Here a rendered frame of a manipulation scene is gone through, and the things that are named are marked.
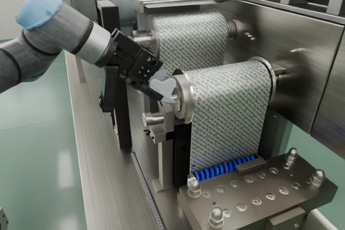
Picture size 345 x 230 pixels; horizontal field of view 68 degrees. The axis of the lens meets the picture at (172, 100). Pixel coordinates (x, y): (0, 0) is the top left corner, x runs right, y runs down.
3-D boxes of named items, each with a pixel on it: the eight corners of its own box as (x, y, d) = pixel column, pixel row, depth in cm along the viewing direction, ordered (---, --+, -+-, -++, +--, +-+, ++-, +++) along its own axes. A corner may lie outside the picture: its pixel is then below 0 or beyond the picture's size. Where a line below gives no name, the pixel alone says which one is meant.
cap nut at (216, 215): (205, 217, 61) (206, 205, 59) (218, 212, 63) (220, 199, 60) (213, 230, 58) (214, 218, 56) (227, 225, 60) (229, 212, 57)
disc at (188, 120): (170, 107, 77) (170, 60, 70) (172, 106, 78) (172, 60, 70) (192, 134, 66) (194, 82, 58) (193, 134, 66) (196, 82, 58)
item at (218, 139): (189, 174, 75) (191, 121, 66) (255, 153, 82) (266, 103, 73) (190, 175, 74) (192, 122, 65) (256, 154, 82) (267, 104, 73)
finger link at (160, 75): (180, 80, 66) (155, 64, 59) (167, 98, 67) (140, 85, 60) (174, 75, 68) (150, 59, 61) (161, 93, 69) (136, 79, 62)
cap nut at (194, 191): (185, 189, 69) (185, 177, 66) (197, 185, 70) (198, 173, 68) (191, 199, 66) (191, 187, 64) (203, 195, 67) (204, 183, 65)
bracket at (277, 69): (257, 70, 77) (259, 63, 76) (273, 66, 79) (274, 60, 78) (269, 76, 73) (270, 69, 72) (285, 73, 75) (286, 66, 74)
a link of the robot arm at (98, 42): (74, 60, 48) (71, 47, 54) (96, 72, 50) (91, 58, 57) (96, 26, 46) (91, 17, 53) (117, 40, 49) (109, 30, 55)
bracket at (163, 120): (150, 183, 88) (146, 106, 72) (168, 177, 90) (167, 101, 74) (155, 194, 83) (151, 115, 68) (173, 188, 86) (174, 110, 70)
